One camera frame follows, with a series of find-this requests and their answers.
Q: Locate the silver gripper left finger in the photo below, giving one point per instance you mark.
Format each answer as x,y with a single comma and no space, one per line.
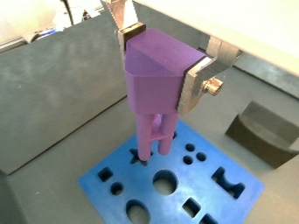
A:
128,27

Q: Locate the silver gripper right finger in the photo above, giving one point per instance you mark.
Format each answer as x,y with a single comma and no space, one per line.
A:
200,79

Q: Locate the purple three prong object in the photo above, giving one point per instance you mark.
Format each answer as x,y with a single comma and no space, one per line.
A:
157,59

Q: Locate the dark grey curved block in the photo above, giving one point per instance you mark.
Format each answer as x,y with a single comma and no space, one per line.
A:
265,134

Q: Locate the large grey foam box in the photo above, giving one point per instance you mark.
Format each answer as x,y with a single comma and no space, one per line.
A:
57,82

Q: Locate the blue shape sorter board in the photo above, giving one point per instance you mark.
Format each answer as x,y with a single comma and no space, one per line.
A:
193,186

